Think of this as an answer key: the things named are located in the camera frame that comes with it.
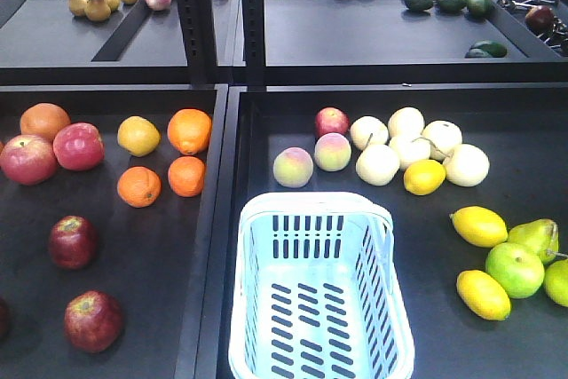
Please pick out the light blue plastic basket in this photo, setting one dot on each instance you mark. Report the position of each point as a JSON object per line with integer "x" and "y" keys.
{"x": 316, "y": 293}

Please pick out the pink green peach left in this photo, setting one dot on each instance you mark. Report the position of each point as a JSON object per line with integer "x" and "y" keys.
{"x": 292, "y": 167}

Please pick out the pink green peach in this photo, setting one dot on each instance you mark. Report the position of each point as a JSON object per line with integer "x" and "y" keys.
{"x": 332, "y": 152}
{"x": 292, "y": 167}

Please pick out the black wooden display stand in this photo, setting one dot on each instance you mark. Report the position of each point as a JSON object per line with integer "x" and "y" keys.
{"x": 170, "y": 266}

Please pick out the pink green peach right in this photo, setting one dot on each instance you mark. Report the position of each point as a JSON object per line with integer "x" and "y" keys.
{"x": 332, "y": 152}

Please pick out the red apple right tray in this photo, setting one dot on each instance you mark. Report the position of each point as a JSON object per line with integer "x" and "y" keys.
{"x": 331, "y": 120}

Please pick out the white pear back left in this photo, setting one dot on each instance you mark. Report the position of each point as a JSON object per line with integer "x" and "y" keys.
{"x": 368, "y": 130}

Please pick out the white pear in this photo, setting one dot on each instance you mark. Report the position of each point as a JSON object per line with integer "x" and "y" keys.
{"x": 443, "y": 137}
{"x": 368, "y": 130}
{"x": 377, "y": 165}
{"x": 406, "y": 120}
{"x": 410, "y": 149}
{"x": 466, "y": 165}

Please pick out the white pear front left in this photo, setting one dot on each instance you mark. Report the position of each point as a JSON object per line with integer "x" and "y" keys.
{"x": 377, "y": 165}

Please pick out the small orange right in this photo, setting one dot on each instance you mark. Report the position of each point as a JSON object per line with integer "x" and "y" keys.
{"x": 186, "y": 176}

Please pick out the small orange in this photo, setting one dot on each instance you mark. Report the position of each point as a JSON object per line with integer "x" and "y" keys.
{"x": 186, "y": 176}
{"x": 139, "y": 186}

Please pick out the large navel orange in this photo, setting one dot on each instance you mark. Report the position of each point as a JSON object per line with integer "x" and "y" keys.
{"x": 189, "y": 131}

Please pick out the white pear centre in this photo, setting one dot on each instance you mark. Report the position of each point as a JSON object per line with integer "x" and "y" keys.
{"x": 410, "y": 149}

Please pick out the white pear back middle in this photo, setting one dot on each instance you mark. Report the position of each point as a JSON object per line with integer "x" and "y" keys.
{"x": 406, "y": 120}

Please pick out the yellow lemon by pears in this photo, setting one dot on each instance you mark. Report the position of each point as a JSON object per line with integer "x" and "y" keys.
{"x": 424, "y": 177}

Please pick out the small orange left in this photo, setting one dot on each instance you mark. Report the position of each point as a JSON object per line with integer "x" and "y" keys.
{"x": 139, "y": 186}

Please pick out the yellow orange fruit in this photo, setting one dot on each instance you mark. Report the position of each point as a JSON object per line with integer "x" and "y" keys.
{"x": 138, "y": 136}

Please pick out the white pear back right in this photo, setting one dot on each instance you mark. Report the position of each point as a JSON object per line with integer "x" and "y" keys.
{"x": 443, "y": 137}

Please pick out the white pear front right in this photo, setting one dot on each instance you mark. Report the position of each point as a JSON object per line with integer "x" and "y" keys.
{"x": 466, "y": 165}

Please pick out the pink red apple right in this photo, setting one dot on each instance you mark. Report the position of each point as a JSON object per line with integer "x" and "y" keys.
{"x": 79, "y": 147}

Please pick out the pink red apple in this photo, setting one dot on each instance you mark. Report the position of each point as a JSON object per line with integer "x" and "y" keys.
{"x": 28, "y": 160}
{"x": 79, "y": 147}

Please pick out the yellow lemon upper right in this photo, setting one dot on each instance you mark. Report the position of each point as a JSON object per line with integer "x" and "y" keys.
{"x": 479, "y": 226}

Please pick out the dark red apple upper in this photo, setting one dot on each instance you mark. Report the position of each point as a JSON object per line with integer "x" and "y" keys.
{"x": 73, "y": 243}

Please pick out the dark red apple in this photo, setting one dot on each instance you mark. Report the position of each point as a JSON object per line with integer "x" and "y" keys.
{"x": 93, "y": 321}
{"x": 73, "y": 243}

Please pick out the green avocado front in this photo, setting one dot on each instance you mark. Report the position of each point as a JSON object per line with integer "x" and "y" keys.
{"x": 486, "y": 49}

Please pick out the yellow lemon lower right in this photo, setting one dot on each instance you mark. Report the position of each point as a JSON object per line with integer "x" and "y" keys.
{"x": 483, "y": 295}

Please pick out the brown pear two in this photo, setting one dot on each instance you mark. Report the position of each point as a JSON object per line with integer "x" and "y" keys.
{"x": 97, "y": 10}

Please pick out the large orange back left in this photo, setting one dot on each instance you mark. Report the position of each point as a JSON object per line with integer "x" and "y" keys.
{"x": 44, "y": 120}

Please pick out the dark red apple lower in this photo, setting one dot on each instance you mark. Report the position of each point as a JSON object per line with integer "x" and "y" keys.
{"x": 93, "y": 321}

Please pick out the pink red apple left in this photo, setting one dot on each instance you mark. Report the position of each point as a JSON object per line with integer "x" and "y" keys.
{"x": 28, "y": 160}

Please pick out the green yellow pear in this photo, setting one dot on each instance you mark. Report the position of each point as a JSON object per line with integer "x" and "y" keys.
{"x": 541, "y": 236}

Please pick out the green apple at edge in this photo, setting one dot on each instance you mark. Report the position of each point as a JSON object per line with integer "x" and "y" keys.
{"x": 555, "y": 282}

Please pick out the dark red pomegranate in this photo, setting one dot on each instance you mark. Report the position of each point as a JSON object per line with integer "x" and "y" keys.
{"x": 540, "y": 19}

